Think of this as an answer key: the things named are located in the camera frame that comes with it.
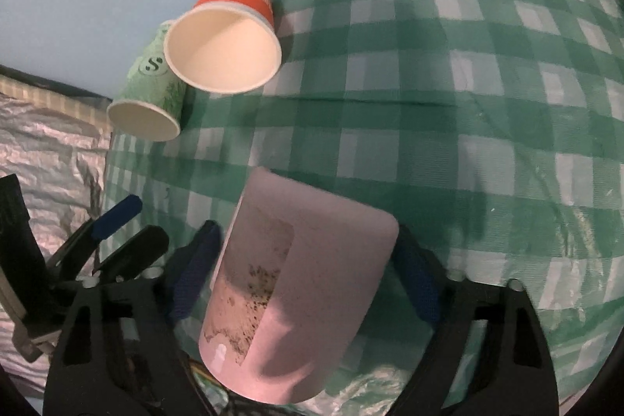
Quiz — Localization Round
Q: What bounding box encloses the green paper cup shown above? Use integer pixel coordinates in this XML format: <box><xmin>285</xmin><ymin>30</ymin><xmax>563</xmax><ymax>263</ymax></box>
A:
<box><xmin>107</xmin><ymin>20</ymin><xmax>186</xmax><ymax>143</ymax></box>

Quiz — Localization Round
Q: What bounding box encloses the silver foil curtain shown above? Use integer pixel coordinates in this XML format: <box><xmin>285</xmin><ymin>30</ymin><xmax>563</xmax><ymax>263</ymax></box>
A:
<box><xmin>0</xmin><ymin>93</ymin><xmax>114</xmax><ymax>402</ymax></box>

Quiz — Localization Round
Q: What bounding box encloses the red paper cup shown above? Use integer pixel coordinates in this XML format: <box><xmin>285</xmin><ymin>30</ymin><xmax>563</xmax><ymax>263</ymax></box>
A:
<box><xmin>163</xmin><ymin>0</ymin><xmax>282</xmax><ymax>94</ymax></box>

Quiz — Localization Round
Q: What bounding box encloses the striped wooden frame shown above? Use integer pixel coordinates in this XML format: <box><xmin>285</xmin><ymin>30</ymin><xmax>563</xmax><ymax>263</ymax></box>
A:
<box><xmin>1</xmin><ymin>67</ymin><xmax>111</xmax><ymax>130</ymax></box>

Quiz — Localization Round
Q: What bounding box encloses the green checkered tablecloth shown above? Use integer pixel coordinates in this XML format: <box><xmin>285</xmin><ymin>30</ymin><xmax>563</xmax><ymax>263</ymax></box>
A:
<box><xmin>101</xmin><ymin>0</ymin><xmax>623</xmax><ymax>399</ymax></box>

